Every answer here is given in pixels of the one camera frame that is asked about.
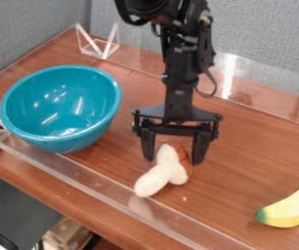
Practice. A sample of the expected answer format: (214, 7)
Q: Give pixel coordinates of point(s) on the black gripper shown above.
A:
(176, 117)

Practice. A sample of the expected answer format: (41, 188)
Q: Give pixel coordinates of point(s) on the clear acrylic barrier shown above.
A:
(245, 82)
(102, 171)

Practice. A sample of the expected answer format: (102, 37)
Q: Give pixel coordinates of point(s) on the wooden object below table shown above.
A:
(66, 236)

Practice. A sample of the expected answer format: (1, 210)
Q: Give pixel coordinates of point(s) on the clear acrylic back barrier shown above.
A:
(245, 82)

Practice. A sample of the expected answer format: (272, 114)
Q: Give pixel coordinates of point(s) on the clear acrylic front barrier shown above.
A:
(102, 171)

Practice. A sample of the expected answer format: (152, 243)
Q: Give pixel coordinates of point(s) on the blue ceramic bowl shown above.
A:
(60, 108)

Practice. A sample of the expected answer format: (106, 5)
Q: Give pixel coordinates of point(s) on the yellow toy banana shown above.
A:
(281, 214)

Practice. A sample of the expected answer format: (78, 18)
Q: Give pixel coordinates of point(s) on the clear acrylic corner bracket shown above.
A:
(96, 47)

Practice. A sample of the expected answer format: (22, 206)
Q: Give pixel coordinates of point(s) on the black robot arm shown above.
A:
(181, 23)

